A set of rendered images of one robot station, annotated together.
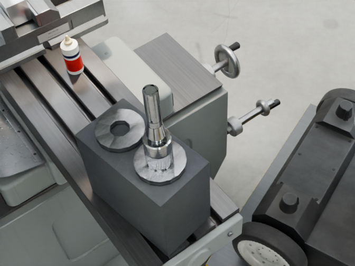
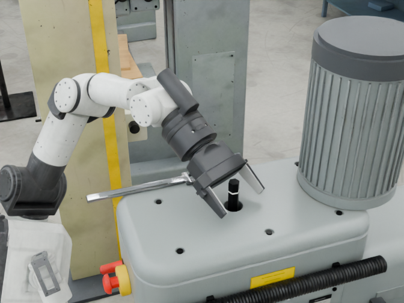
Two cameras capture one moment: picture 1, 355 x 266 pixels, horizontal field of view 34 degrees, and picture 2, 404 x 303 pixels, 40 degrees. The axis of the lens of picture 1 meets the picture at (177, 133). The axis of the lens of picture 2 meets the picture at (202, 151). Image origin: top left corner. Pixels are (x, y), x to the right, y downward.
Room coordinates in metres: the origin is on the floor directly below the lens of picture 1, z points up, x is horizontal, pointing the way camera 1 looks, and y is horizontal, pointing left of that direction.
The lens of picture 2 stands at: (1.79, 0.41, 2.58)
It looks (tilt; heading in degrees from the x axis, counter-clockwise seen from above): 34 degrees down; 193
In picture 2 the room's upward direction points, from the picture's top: straight up
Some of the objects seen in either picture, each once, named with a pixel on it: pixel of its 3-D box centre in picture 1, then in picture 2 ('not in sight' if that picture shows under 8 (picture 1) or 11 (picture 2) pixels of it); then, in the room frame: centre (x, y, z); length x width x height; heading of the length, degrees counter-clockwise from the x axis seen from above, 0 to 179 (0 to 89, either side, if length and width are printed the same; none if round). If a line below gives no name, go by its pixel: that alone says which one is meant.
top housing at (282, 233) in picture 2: not in sight; (238, 234); (0.96, 0.29, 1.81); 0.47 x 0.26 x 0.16; 122
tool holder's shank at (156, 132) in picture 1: (153, 114); not in sight; (0.55, 0.03, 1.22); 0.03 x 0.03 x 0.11
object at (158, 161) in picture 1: (158, 150); not in sight; (0.55, 0.03, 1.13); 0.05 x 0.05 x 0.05
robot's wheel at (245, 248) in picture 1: (269, 253); not in sight; (0.65, -0.21, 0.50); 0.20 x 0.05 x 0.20; 53
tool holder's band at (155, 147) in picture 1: (157, 139); not in sight; (0.55, 0.03, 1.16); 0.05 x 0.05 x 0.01
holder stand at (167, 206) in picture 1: (145, 175); not in sight; (0.59, 0.07, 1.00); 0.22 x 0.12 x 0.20; 42
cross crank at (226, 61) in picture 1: (217, 66); not in sight; (1.23, -0.14, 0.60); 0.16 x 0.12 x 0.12; 122
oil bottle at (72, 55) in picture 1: (71, 53); not in sight; (0.98, 0.23, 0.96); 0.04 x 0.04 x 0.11
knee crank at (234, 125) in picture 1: (253, 114); not in sight; (1.13, -0.24, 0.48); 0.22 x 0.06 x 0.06; 122
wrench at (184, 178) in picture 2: not in sight; (146, 186); (0.95, 0.10, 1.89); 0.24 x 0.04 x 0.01; 122
